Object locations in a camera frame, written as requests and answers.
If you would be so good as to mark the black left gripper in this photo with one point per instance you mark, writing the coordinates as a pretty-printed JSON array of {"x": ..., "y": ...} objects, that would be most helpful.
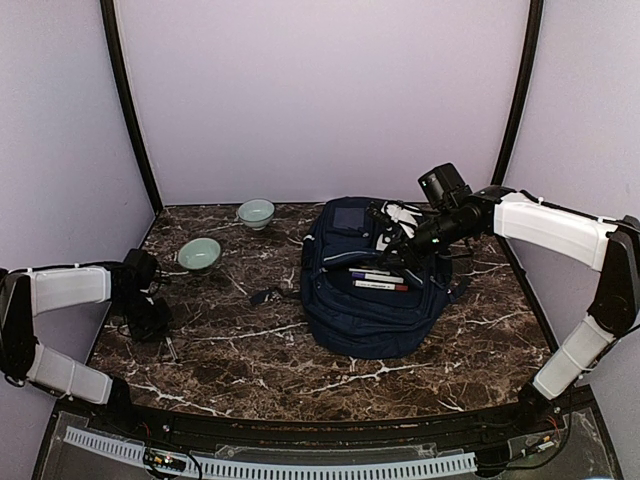
[{"x": 160, "y": 329}]

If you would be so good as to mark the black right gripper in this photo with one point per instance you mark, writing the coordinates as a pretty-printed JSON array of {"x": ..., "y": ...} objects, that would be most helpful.
[{"x": 411, "y": 257}]

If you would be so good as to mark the black marker pen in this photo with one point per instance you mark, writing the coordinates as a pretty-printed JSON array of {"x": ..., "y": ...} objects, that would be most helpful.
[{"x": 172, "y": 351}]

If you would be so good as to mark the purple tip white marker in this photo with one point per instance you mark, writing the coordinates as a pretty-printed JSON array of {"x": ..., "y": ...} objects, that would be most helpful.
[{"x": 375, "y": 275}]

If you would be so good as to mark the red cap marker pen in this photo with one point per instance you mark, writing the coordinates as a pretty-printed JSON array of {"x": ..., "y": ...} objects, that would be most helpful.
[{"x": 380, "y": 285}]

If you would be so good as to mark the navy blue student backpack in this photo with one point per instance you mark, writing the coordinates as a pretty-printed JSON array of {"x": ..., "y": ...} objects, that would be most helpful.
[{"x": 358, "y": 322}]

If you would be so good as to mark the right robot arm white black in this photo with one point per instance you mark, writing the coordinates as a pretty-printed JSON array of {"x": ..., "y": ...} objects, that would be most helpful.
[{"x": 607, "y": 246}]

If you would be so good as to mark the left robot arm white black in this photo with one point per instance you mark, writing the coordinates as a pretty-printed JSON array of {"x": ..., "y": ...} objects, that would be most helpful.
[{"x": 50, "y": 315}]

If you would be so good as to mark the celadon bowl front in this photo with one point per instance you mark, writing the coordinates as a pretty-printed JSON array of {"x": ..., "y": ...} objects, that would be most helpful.
[{"x": 199, "y": 255}]

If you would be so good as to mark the celadon bowl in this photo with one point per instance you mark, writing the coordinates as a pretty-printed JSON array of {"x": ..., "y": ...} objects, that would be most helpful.
[
  {"x": 256, "y": 214},
  {"x": 199, "y": 255}
]

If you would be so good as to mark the small circuit board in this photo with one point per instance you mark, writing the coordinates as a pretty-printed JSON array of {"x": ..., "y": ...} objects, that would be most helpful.
[{"x": 162, "y": 461}]

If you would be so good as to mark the celadon bowl rear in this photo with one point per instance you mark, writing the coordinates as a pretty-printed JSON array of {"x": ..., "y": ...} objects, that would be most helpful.
[{"x": 256, "y": 214}]

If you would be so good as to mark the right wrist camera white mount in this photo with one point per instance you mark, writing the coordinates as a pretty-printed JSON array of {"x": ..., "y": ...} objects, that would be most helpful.
[{"x": 395, "y": 213}]

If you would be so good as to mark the black left frame post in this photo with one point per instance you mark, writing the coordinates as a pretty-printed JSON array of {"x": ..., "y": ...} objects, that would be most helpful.
[{"x": 123, "y": 88}]

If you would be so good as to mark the black frame post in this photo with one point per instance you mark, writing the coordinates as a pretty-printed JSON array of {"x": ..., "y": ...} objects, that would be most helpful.
[
  {"x": 123, "y": 88},
  {"x": 521, "y": 89}
]

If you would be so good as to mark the grey slotted cable duct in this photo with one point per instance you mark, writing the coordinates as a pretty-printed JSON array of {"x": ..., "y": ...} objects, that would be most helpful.
[{"x": 201, "y": 466}]

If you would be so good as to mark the black right frame post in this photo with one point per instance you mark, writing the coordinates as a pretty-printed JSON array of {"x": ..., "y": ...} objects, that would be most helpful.
[{"x": 521, "y": 89}]

